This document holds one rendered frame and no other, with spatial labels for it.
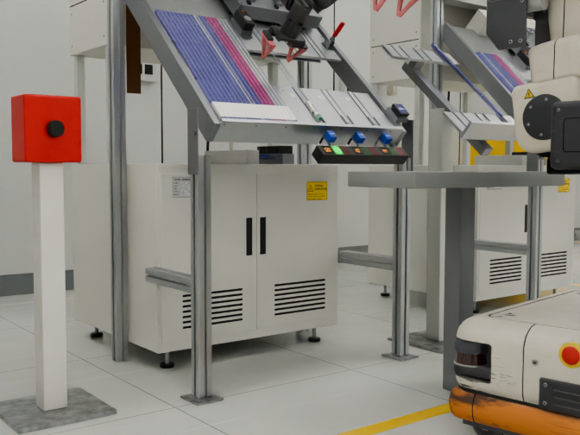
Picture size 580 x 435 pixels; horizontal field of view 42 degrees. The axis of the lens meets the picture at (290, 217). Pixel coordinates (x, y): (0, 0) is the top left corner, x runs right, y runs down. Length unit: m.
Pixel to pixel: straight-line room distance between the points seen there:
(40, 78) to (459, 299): 2.45
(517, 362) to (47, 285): 1.10
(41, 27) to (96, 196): 1.46
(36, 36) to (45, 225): 2.07
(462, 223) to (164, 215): 0.85
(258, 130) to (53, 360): 0.78
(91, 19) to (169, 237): 0.83
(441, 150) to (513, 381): 1.14
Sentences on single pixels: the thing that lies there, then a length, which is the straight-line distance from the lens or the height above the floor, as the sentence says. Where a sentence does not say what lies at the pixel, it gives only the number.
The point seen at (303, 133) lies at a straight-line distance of 2.14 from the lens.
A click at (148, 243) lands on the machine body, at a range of 2.29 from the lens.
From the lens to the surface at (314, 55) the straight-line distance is 2.55.
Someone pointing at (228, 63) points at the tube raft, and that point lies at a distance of 2.23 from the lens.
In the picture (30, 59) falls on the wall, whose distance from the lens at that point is 3.86.
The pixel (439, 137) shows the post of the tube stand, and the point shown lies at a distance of 2.64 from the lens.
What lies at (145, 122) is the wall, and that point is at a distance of 4.06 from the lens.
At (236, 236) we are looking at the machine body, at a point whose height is 0.39.
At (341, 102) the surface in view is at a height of 0.81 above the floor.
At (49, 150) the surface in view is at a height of 0.65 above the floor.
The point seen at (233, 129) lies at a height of 0.71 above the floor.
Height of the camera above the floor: 0.61
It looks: 4 degrees down
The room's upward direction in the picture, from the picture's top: straight up
